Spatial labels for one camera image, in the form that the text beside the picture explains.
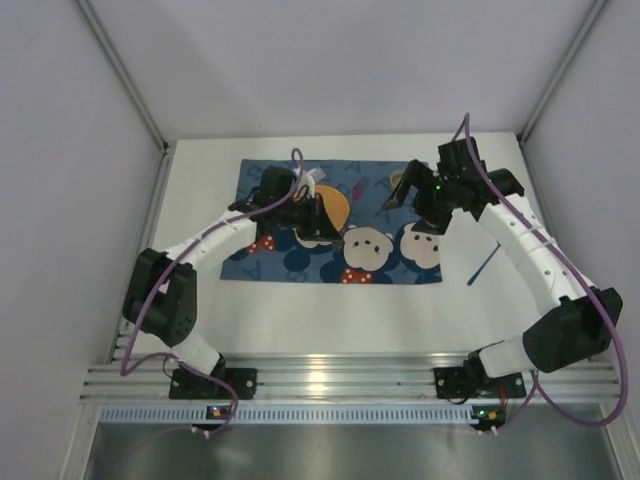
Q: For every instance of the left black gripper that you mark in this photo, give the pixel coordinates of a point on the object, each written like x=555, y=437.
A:
x=310, y=216

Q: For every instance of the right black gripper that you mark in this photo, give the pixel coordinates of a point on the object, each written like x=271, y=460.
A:
x=422, y=195

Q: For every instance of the small grey cup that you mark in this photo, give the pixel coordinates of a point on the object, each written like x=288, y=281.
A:
x=395, y=179

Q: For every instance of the round woven orange plate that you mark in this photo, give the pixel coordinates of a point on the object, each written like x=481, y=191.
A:
x=336, y=205

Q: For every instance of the blue cartoon placemat cloth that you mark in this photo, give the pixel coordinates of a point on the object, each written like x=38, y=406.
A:
x=379, y=246

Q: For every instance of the blue spoon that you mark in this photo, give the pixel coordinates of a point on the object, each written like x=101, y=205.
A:
x=473, y=278

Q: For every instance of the purple fork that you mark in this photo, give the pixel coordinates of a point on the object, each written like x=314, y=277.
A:
x=358, y=189

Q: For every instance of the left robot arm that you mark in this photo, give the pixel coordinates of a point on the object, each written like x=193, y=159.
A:
x=162, y=300

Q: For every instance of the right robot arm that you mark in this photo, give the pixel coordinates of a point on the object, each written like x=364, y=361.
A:
x=574, y=314

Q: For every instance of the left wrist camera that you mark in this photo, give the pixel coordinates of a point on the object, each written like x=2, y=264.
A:
x=275, y=183

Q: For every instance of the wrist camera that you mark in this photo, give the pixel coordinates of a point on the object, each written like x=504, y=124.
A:
x=275, y=183
x=455, y=160

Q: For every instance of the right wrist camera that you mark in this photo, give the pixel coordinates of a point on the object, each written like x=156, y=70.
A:
x=455, y=160

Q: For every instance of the aluminium front rail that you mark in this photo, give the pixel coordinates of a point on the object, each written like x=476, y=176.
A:
x=333, y=378

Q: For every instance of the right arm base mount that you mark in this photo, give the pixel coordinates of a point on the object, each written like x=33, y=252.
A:
x=455, y=385

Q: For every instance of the left aluminium frame post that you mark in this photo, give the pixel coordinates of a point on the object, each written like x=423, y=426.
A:
x=108, y=49

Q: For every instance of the aluminium frame post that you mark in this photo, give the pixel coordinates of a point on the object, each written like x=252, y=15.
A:
x=108, y=49
x=588, y=23

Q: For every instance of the slotted cable duct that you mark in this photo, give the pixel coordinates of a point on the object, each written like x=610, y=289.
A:
x=304, y=414

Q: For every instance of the right aluminium frame post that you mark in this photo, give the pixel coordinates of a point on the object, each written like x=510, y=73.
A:
x=588, y=23

